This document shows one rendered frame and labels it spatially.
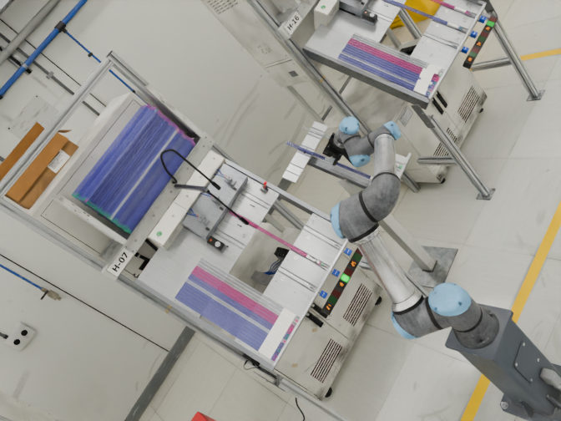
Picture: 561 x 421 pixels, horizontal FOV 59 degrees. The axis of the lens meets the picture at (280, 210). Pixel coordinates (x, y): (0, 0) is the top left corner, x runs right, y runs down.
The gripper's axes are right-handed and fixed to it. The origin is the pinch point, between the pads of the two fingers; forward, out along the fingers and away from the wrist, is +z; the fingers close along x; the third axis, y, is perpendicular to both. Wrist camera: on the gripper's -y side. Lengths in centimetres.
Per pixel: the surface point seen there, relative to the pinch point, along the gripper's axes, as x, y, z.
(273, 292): 64, -3, 10
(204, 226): 54, 37, 8
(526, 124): -100, -87, 36
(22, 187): 78, 115, 11
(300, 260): 46.1, -7.2, 7.9
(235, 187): 32.0, 34.4, 5.7
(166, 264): 75, 44, 17
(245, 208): 36.4, 26.4, 11.7
